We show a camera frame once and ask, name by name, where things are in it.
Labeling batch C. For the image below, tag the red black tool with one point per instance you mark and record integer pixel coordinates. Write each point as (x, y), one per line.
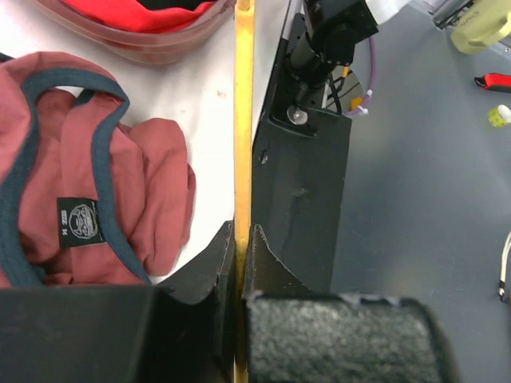
(495, 82)

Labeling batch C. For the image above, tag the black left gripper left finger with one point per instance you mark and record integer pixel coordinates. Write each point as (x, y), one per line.
(180, 330)

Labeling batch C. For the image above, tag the black garment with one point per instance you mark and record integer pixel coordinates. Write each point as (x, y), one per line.
(191, 5)

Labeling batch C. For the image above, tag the maroon tank top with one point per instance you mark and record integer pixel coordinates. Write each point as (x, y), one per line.
(86, 199)

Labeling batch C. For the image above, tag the pink laundry basket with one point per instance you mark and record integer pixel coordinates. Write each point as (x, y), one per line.
(158, 49)

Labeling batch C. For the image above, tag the red garment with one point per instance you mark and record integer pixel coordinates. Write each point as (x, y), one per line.
(131, 16)

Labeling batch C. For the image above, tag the pale yellow object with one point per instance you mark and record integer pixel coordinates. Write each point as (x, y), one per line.
(482, 25)

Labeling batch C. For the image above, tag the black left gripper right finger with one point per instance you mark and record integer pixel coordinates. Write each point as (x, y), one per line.
(297, 335)

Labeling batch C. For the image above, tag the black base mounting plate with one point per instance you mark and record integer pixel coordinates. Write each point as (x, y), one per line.
(298, 172)

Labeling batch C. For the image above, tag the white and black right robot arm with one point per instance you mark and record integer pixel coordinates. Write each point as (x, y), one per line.
(332, 30)

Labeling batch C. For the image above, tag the yellow tape roll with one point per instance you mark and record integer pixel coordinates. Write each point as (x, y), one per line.
(499, 116)

